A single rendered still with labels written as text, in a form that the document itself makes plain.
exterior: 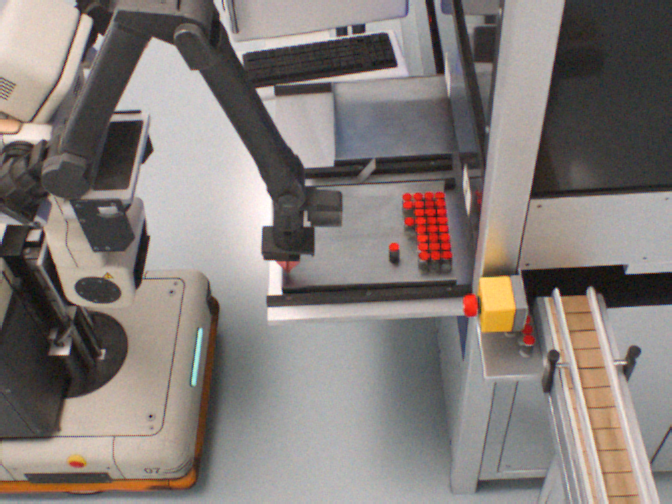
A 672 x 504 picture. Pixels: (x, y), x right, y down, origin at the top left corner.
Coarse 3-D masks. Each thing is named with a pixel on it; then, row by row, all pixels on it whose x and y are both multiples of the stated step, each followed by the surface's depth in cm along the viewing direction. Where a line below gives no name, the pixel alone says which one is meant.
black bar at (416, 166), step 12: (312, 168) 181; (324, 168) 181; (336, 168) 181; (348, 168) 180; (360, 168) 180; (384, 168) 180; (396, 168) 180; (408, 168) 180; (420, 168) 180; (432, 168) 180; (444, 168) 180
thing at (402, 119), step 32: (352, 96) 198; (384, 96) 197; (416, 96) 196; (448, 96) 196; (352, 128) 191; (384, 128) 190; (416, 128) 190; (448, 128) 189; (352, 160) 181; (384, 160) 181; (416, 160) 181
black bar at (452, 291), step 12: (396, 288) 160; (408, 288) 159; (420, 288) 159; (432, 288) 159; (444, 288) 159; (456, 288) 159; (468, 288) 159; (276, 300) 160; (288, 300) 159; (300, 300) 159; (312, 300) 159; (324, 300) 159; (336, 300) 160; (348, 300) 160; (360, 300) 160; (372, 300) 160; (384, 300) 160; (396, 300) 160
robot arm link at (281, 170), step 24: (192, 24) 112; (216, 24) 119; (192, 48) 113; (216, 48) 116; (216, 72) 120; (240, 72) 123; (216, 96) 125; (240, 96) 125; (240, 120) 129; (264, 120) 130; (264, 144) 133; (264, 168) 137; (288, 168) 138
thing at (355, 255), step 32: (352, 192) 176; (384, 192) 176; (416, 192) 177; (352, 224) 173; (384, 224) 172; (320, 256) 168; (352, 256) 167; (384, 256) 167; (416, 256) 166; (288, 288) 160; (320, 288) 160; (352, 288) 160; (384, 288) 160
